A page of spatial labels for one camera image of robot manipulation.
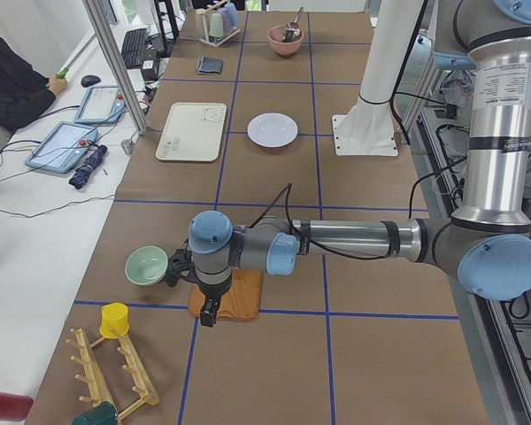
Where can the grey folded cloth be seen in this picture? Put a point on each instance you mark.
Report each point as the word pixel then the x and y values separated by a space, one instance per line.
pixel 208 66

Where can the cream tray with bear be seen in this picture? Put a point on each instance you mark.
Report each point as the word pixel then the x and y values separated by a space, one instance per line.
pixel 192 132

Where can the teach pendant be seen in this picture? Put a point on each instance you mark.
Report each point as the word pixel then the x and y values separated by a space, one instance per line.
pixel 63 148
pixel 100 105

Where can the folded navy umbrella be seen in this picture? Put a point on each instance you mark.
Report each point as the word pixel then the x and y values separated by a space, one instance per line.
pixel 91 163

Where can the green bowl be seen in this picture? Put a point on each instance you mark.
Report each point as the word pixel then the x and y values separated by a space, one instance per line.
pixel 146 266

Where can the aluminium frame post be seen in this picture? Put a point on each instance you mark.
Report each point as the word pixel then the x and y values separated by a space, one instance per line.
pixel 114 60

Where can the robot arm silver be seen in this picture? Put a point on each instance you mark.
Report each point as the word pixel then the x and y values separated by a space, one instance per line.
pixel 484 244

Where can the white wire cup rack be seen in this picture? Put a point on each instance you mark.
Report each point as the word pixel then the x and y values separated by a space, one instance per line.
pixel 202 24

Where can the metal scoop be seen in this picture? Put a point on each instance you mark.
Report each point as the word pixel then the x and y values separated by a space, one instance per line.
pixel 292 30

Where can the wooden cup rack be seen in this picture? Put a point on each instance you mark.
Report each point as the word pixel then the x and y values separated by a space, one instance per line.
pixel 114 374

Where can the black computer mouse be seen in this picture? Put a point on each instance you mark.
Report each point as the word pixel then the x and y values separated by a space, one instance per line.
pixel 89 80

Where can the white plate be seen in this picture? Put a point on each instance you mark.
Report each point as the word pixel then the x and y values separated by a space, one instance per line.
pixel 272 130

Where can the far teach pendant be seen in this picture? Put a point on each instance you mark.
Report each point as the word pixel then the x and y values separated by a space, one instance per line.
pixel 100 105

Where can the pink bowl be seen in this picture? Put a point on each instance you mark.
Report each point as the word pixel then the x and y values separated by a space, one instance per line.
pixel 280 45

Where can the black power box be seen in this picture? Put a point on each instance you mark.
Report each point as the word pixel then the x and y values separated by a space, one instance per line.
pixel 150 69

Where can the near teach pendant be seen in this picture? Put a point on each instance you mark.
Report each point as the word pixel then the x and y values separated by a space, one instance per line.
pixel 63 148

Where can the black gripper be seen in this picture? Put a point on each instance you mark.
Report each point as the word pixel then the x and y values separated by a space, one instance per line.
pixel 211 291

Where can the purple pastel cup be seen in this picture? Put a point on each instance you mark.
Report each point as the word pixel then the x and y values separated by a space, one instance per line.
pixel 229 15

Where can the yellow cup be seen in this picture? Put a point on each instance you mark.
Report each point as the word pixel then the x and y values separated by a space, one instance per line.
pixel 114 320

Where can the black keyboard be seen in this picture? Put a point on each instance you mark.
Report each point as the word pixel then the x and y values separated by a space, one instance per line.
pixel 133 46

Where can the small metal cylinder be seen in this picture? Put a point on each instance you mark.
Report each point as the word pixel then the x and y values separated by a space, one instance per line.
pixel 127 146

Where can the dark green cup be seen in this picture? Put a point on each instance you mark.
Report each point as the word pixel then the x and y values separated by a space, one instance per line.
pixel 103 414

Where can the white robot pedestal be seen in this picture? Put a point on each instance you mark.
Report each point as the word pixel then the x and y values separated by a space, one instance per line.
pixel 367 129

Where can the person in black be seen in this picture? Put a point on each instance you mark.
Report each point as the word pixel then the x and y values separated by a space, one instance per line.
pixel 25 94

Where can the green pastel cup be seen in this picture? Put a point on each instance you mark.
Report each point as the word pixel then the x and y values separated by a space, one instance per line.
pixel 216 28

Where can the wooden tray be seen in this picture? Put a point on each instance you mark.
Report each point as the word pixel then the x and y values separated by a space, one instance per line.
pixel 242 301

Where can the red cylinder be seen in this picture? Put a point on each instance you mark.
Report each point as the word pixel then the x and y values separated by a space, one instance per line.
pixel 14 407

